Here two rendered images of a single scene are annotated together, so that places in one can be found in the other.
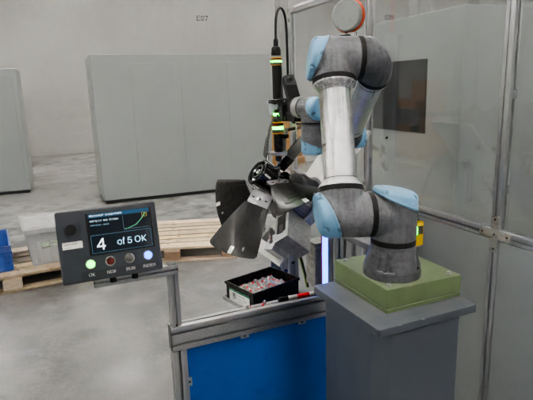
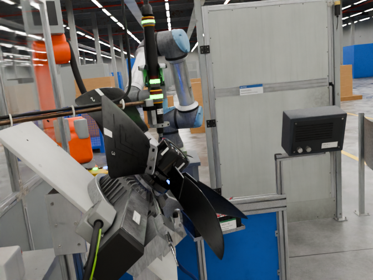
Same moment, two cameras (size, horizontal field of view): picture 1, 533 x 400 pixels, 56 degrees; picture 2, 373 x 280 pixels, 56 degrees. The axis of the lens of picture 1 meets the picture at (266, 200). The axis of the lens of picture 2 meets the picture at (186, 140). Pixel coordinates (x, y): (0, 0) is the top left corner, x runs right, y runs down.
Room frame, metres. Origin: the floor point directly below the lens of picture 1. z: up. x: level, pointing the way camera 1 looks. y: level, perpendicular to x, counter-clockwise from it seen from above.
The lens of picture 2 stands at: (3.06, 0.47, 1.47)
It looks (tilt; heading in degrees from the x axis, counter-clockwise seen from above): 11 degrees down; 201
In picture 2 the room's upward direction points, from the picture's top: 6 degrees counter-clockwise
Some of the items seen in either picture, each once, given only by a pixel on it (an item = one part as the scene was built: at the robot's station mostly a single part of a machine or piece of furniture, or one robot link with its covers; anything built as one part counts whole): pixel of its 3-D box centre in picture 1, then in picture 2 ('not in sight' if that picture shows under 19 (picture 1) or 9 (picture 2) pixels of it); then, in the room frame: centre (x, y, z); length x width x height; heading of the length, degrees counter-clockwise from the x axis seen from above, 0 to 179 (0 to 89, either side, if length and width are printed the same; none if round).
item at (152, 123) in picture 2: (279, 141); (156, 113); (1.96, -0.06, 1.34); 0.09 x 0.07 x 0.10; 149
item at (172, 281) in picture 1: (173, 294); (279, 174); (1.41, 0.29, 0.96); 0.03 x 0.03 x 0.20; 24
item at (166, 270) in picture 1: (136, 274); (300, 154); (1.36, 0.38, 1.04); 0.24 x 0.03 x 0.03; 114
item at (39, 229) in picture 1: (47, 236); not in sight; (4.31, 1.96, 0.31); 0.60 x 0.42 x 0.33; 29
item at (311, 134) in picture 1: (316, 138); (154, 98); (1.71, -0.18, 1.38); 0.11 x 0.08 x 0.11; 95
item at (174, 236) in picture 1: (175, 239); not in sight; (4.89, 0.94, 0.07); 1.20 x 1.00 x 0.15; 96
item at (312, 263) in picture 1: (324, 260); not in sight; (2.29, -0.27, 0.73); 0.15 x 0.09 x 0.22; 114
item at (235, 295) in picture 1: (262, 288); (211, 218); (1.70, 0.02, 0.85); 0.22 x 0.17 x 0.07; 129
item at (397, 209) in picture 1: (392, 212); (167, 118); (1.26, -0.32, 1.23); 0.13 x 0.12 x 0.14; 95
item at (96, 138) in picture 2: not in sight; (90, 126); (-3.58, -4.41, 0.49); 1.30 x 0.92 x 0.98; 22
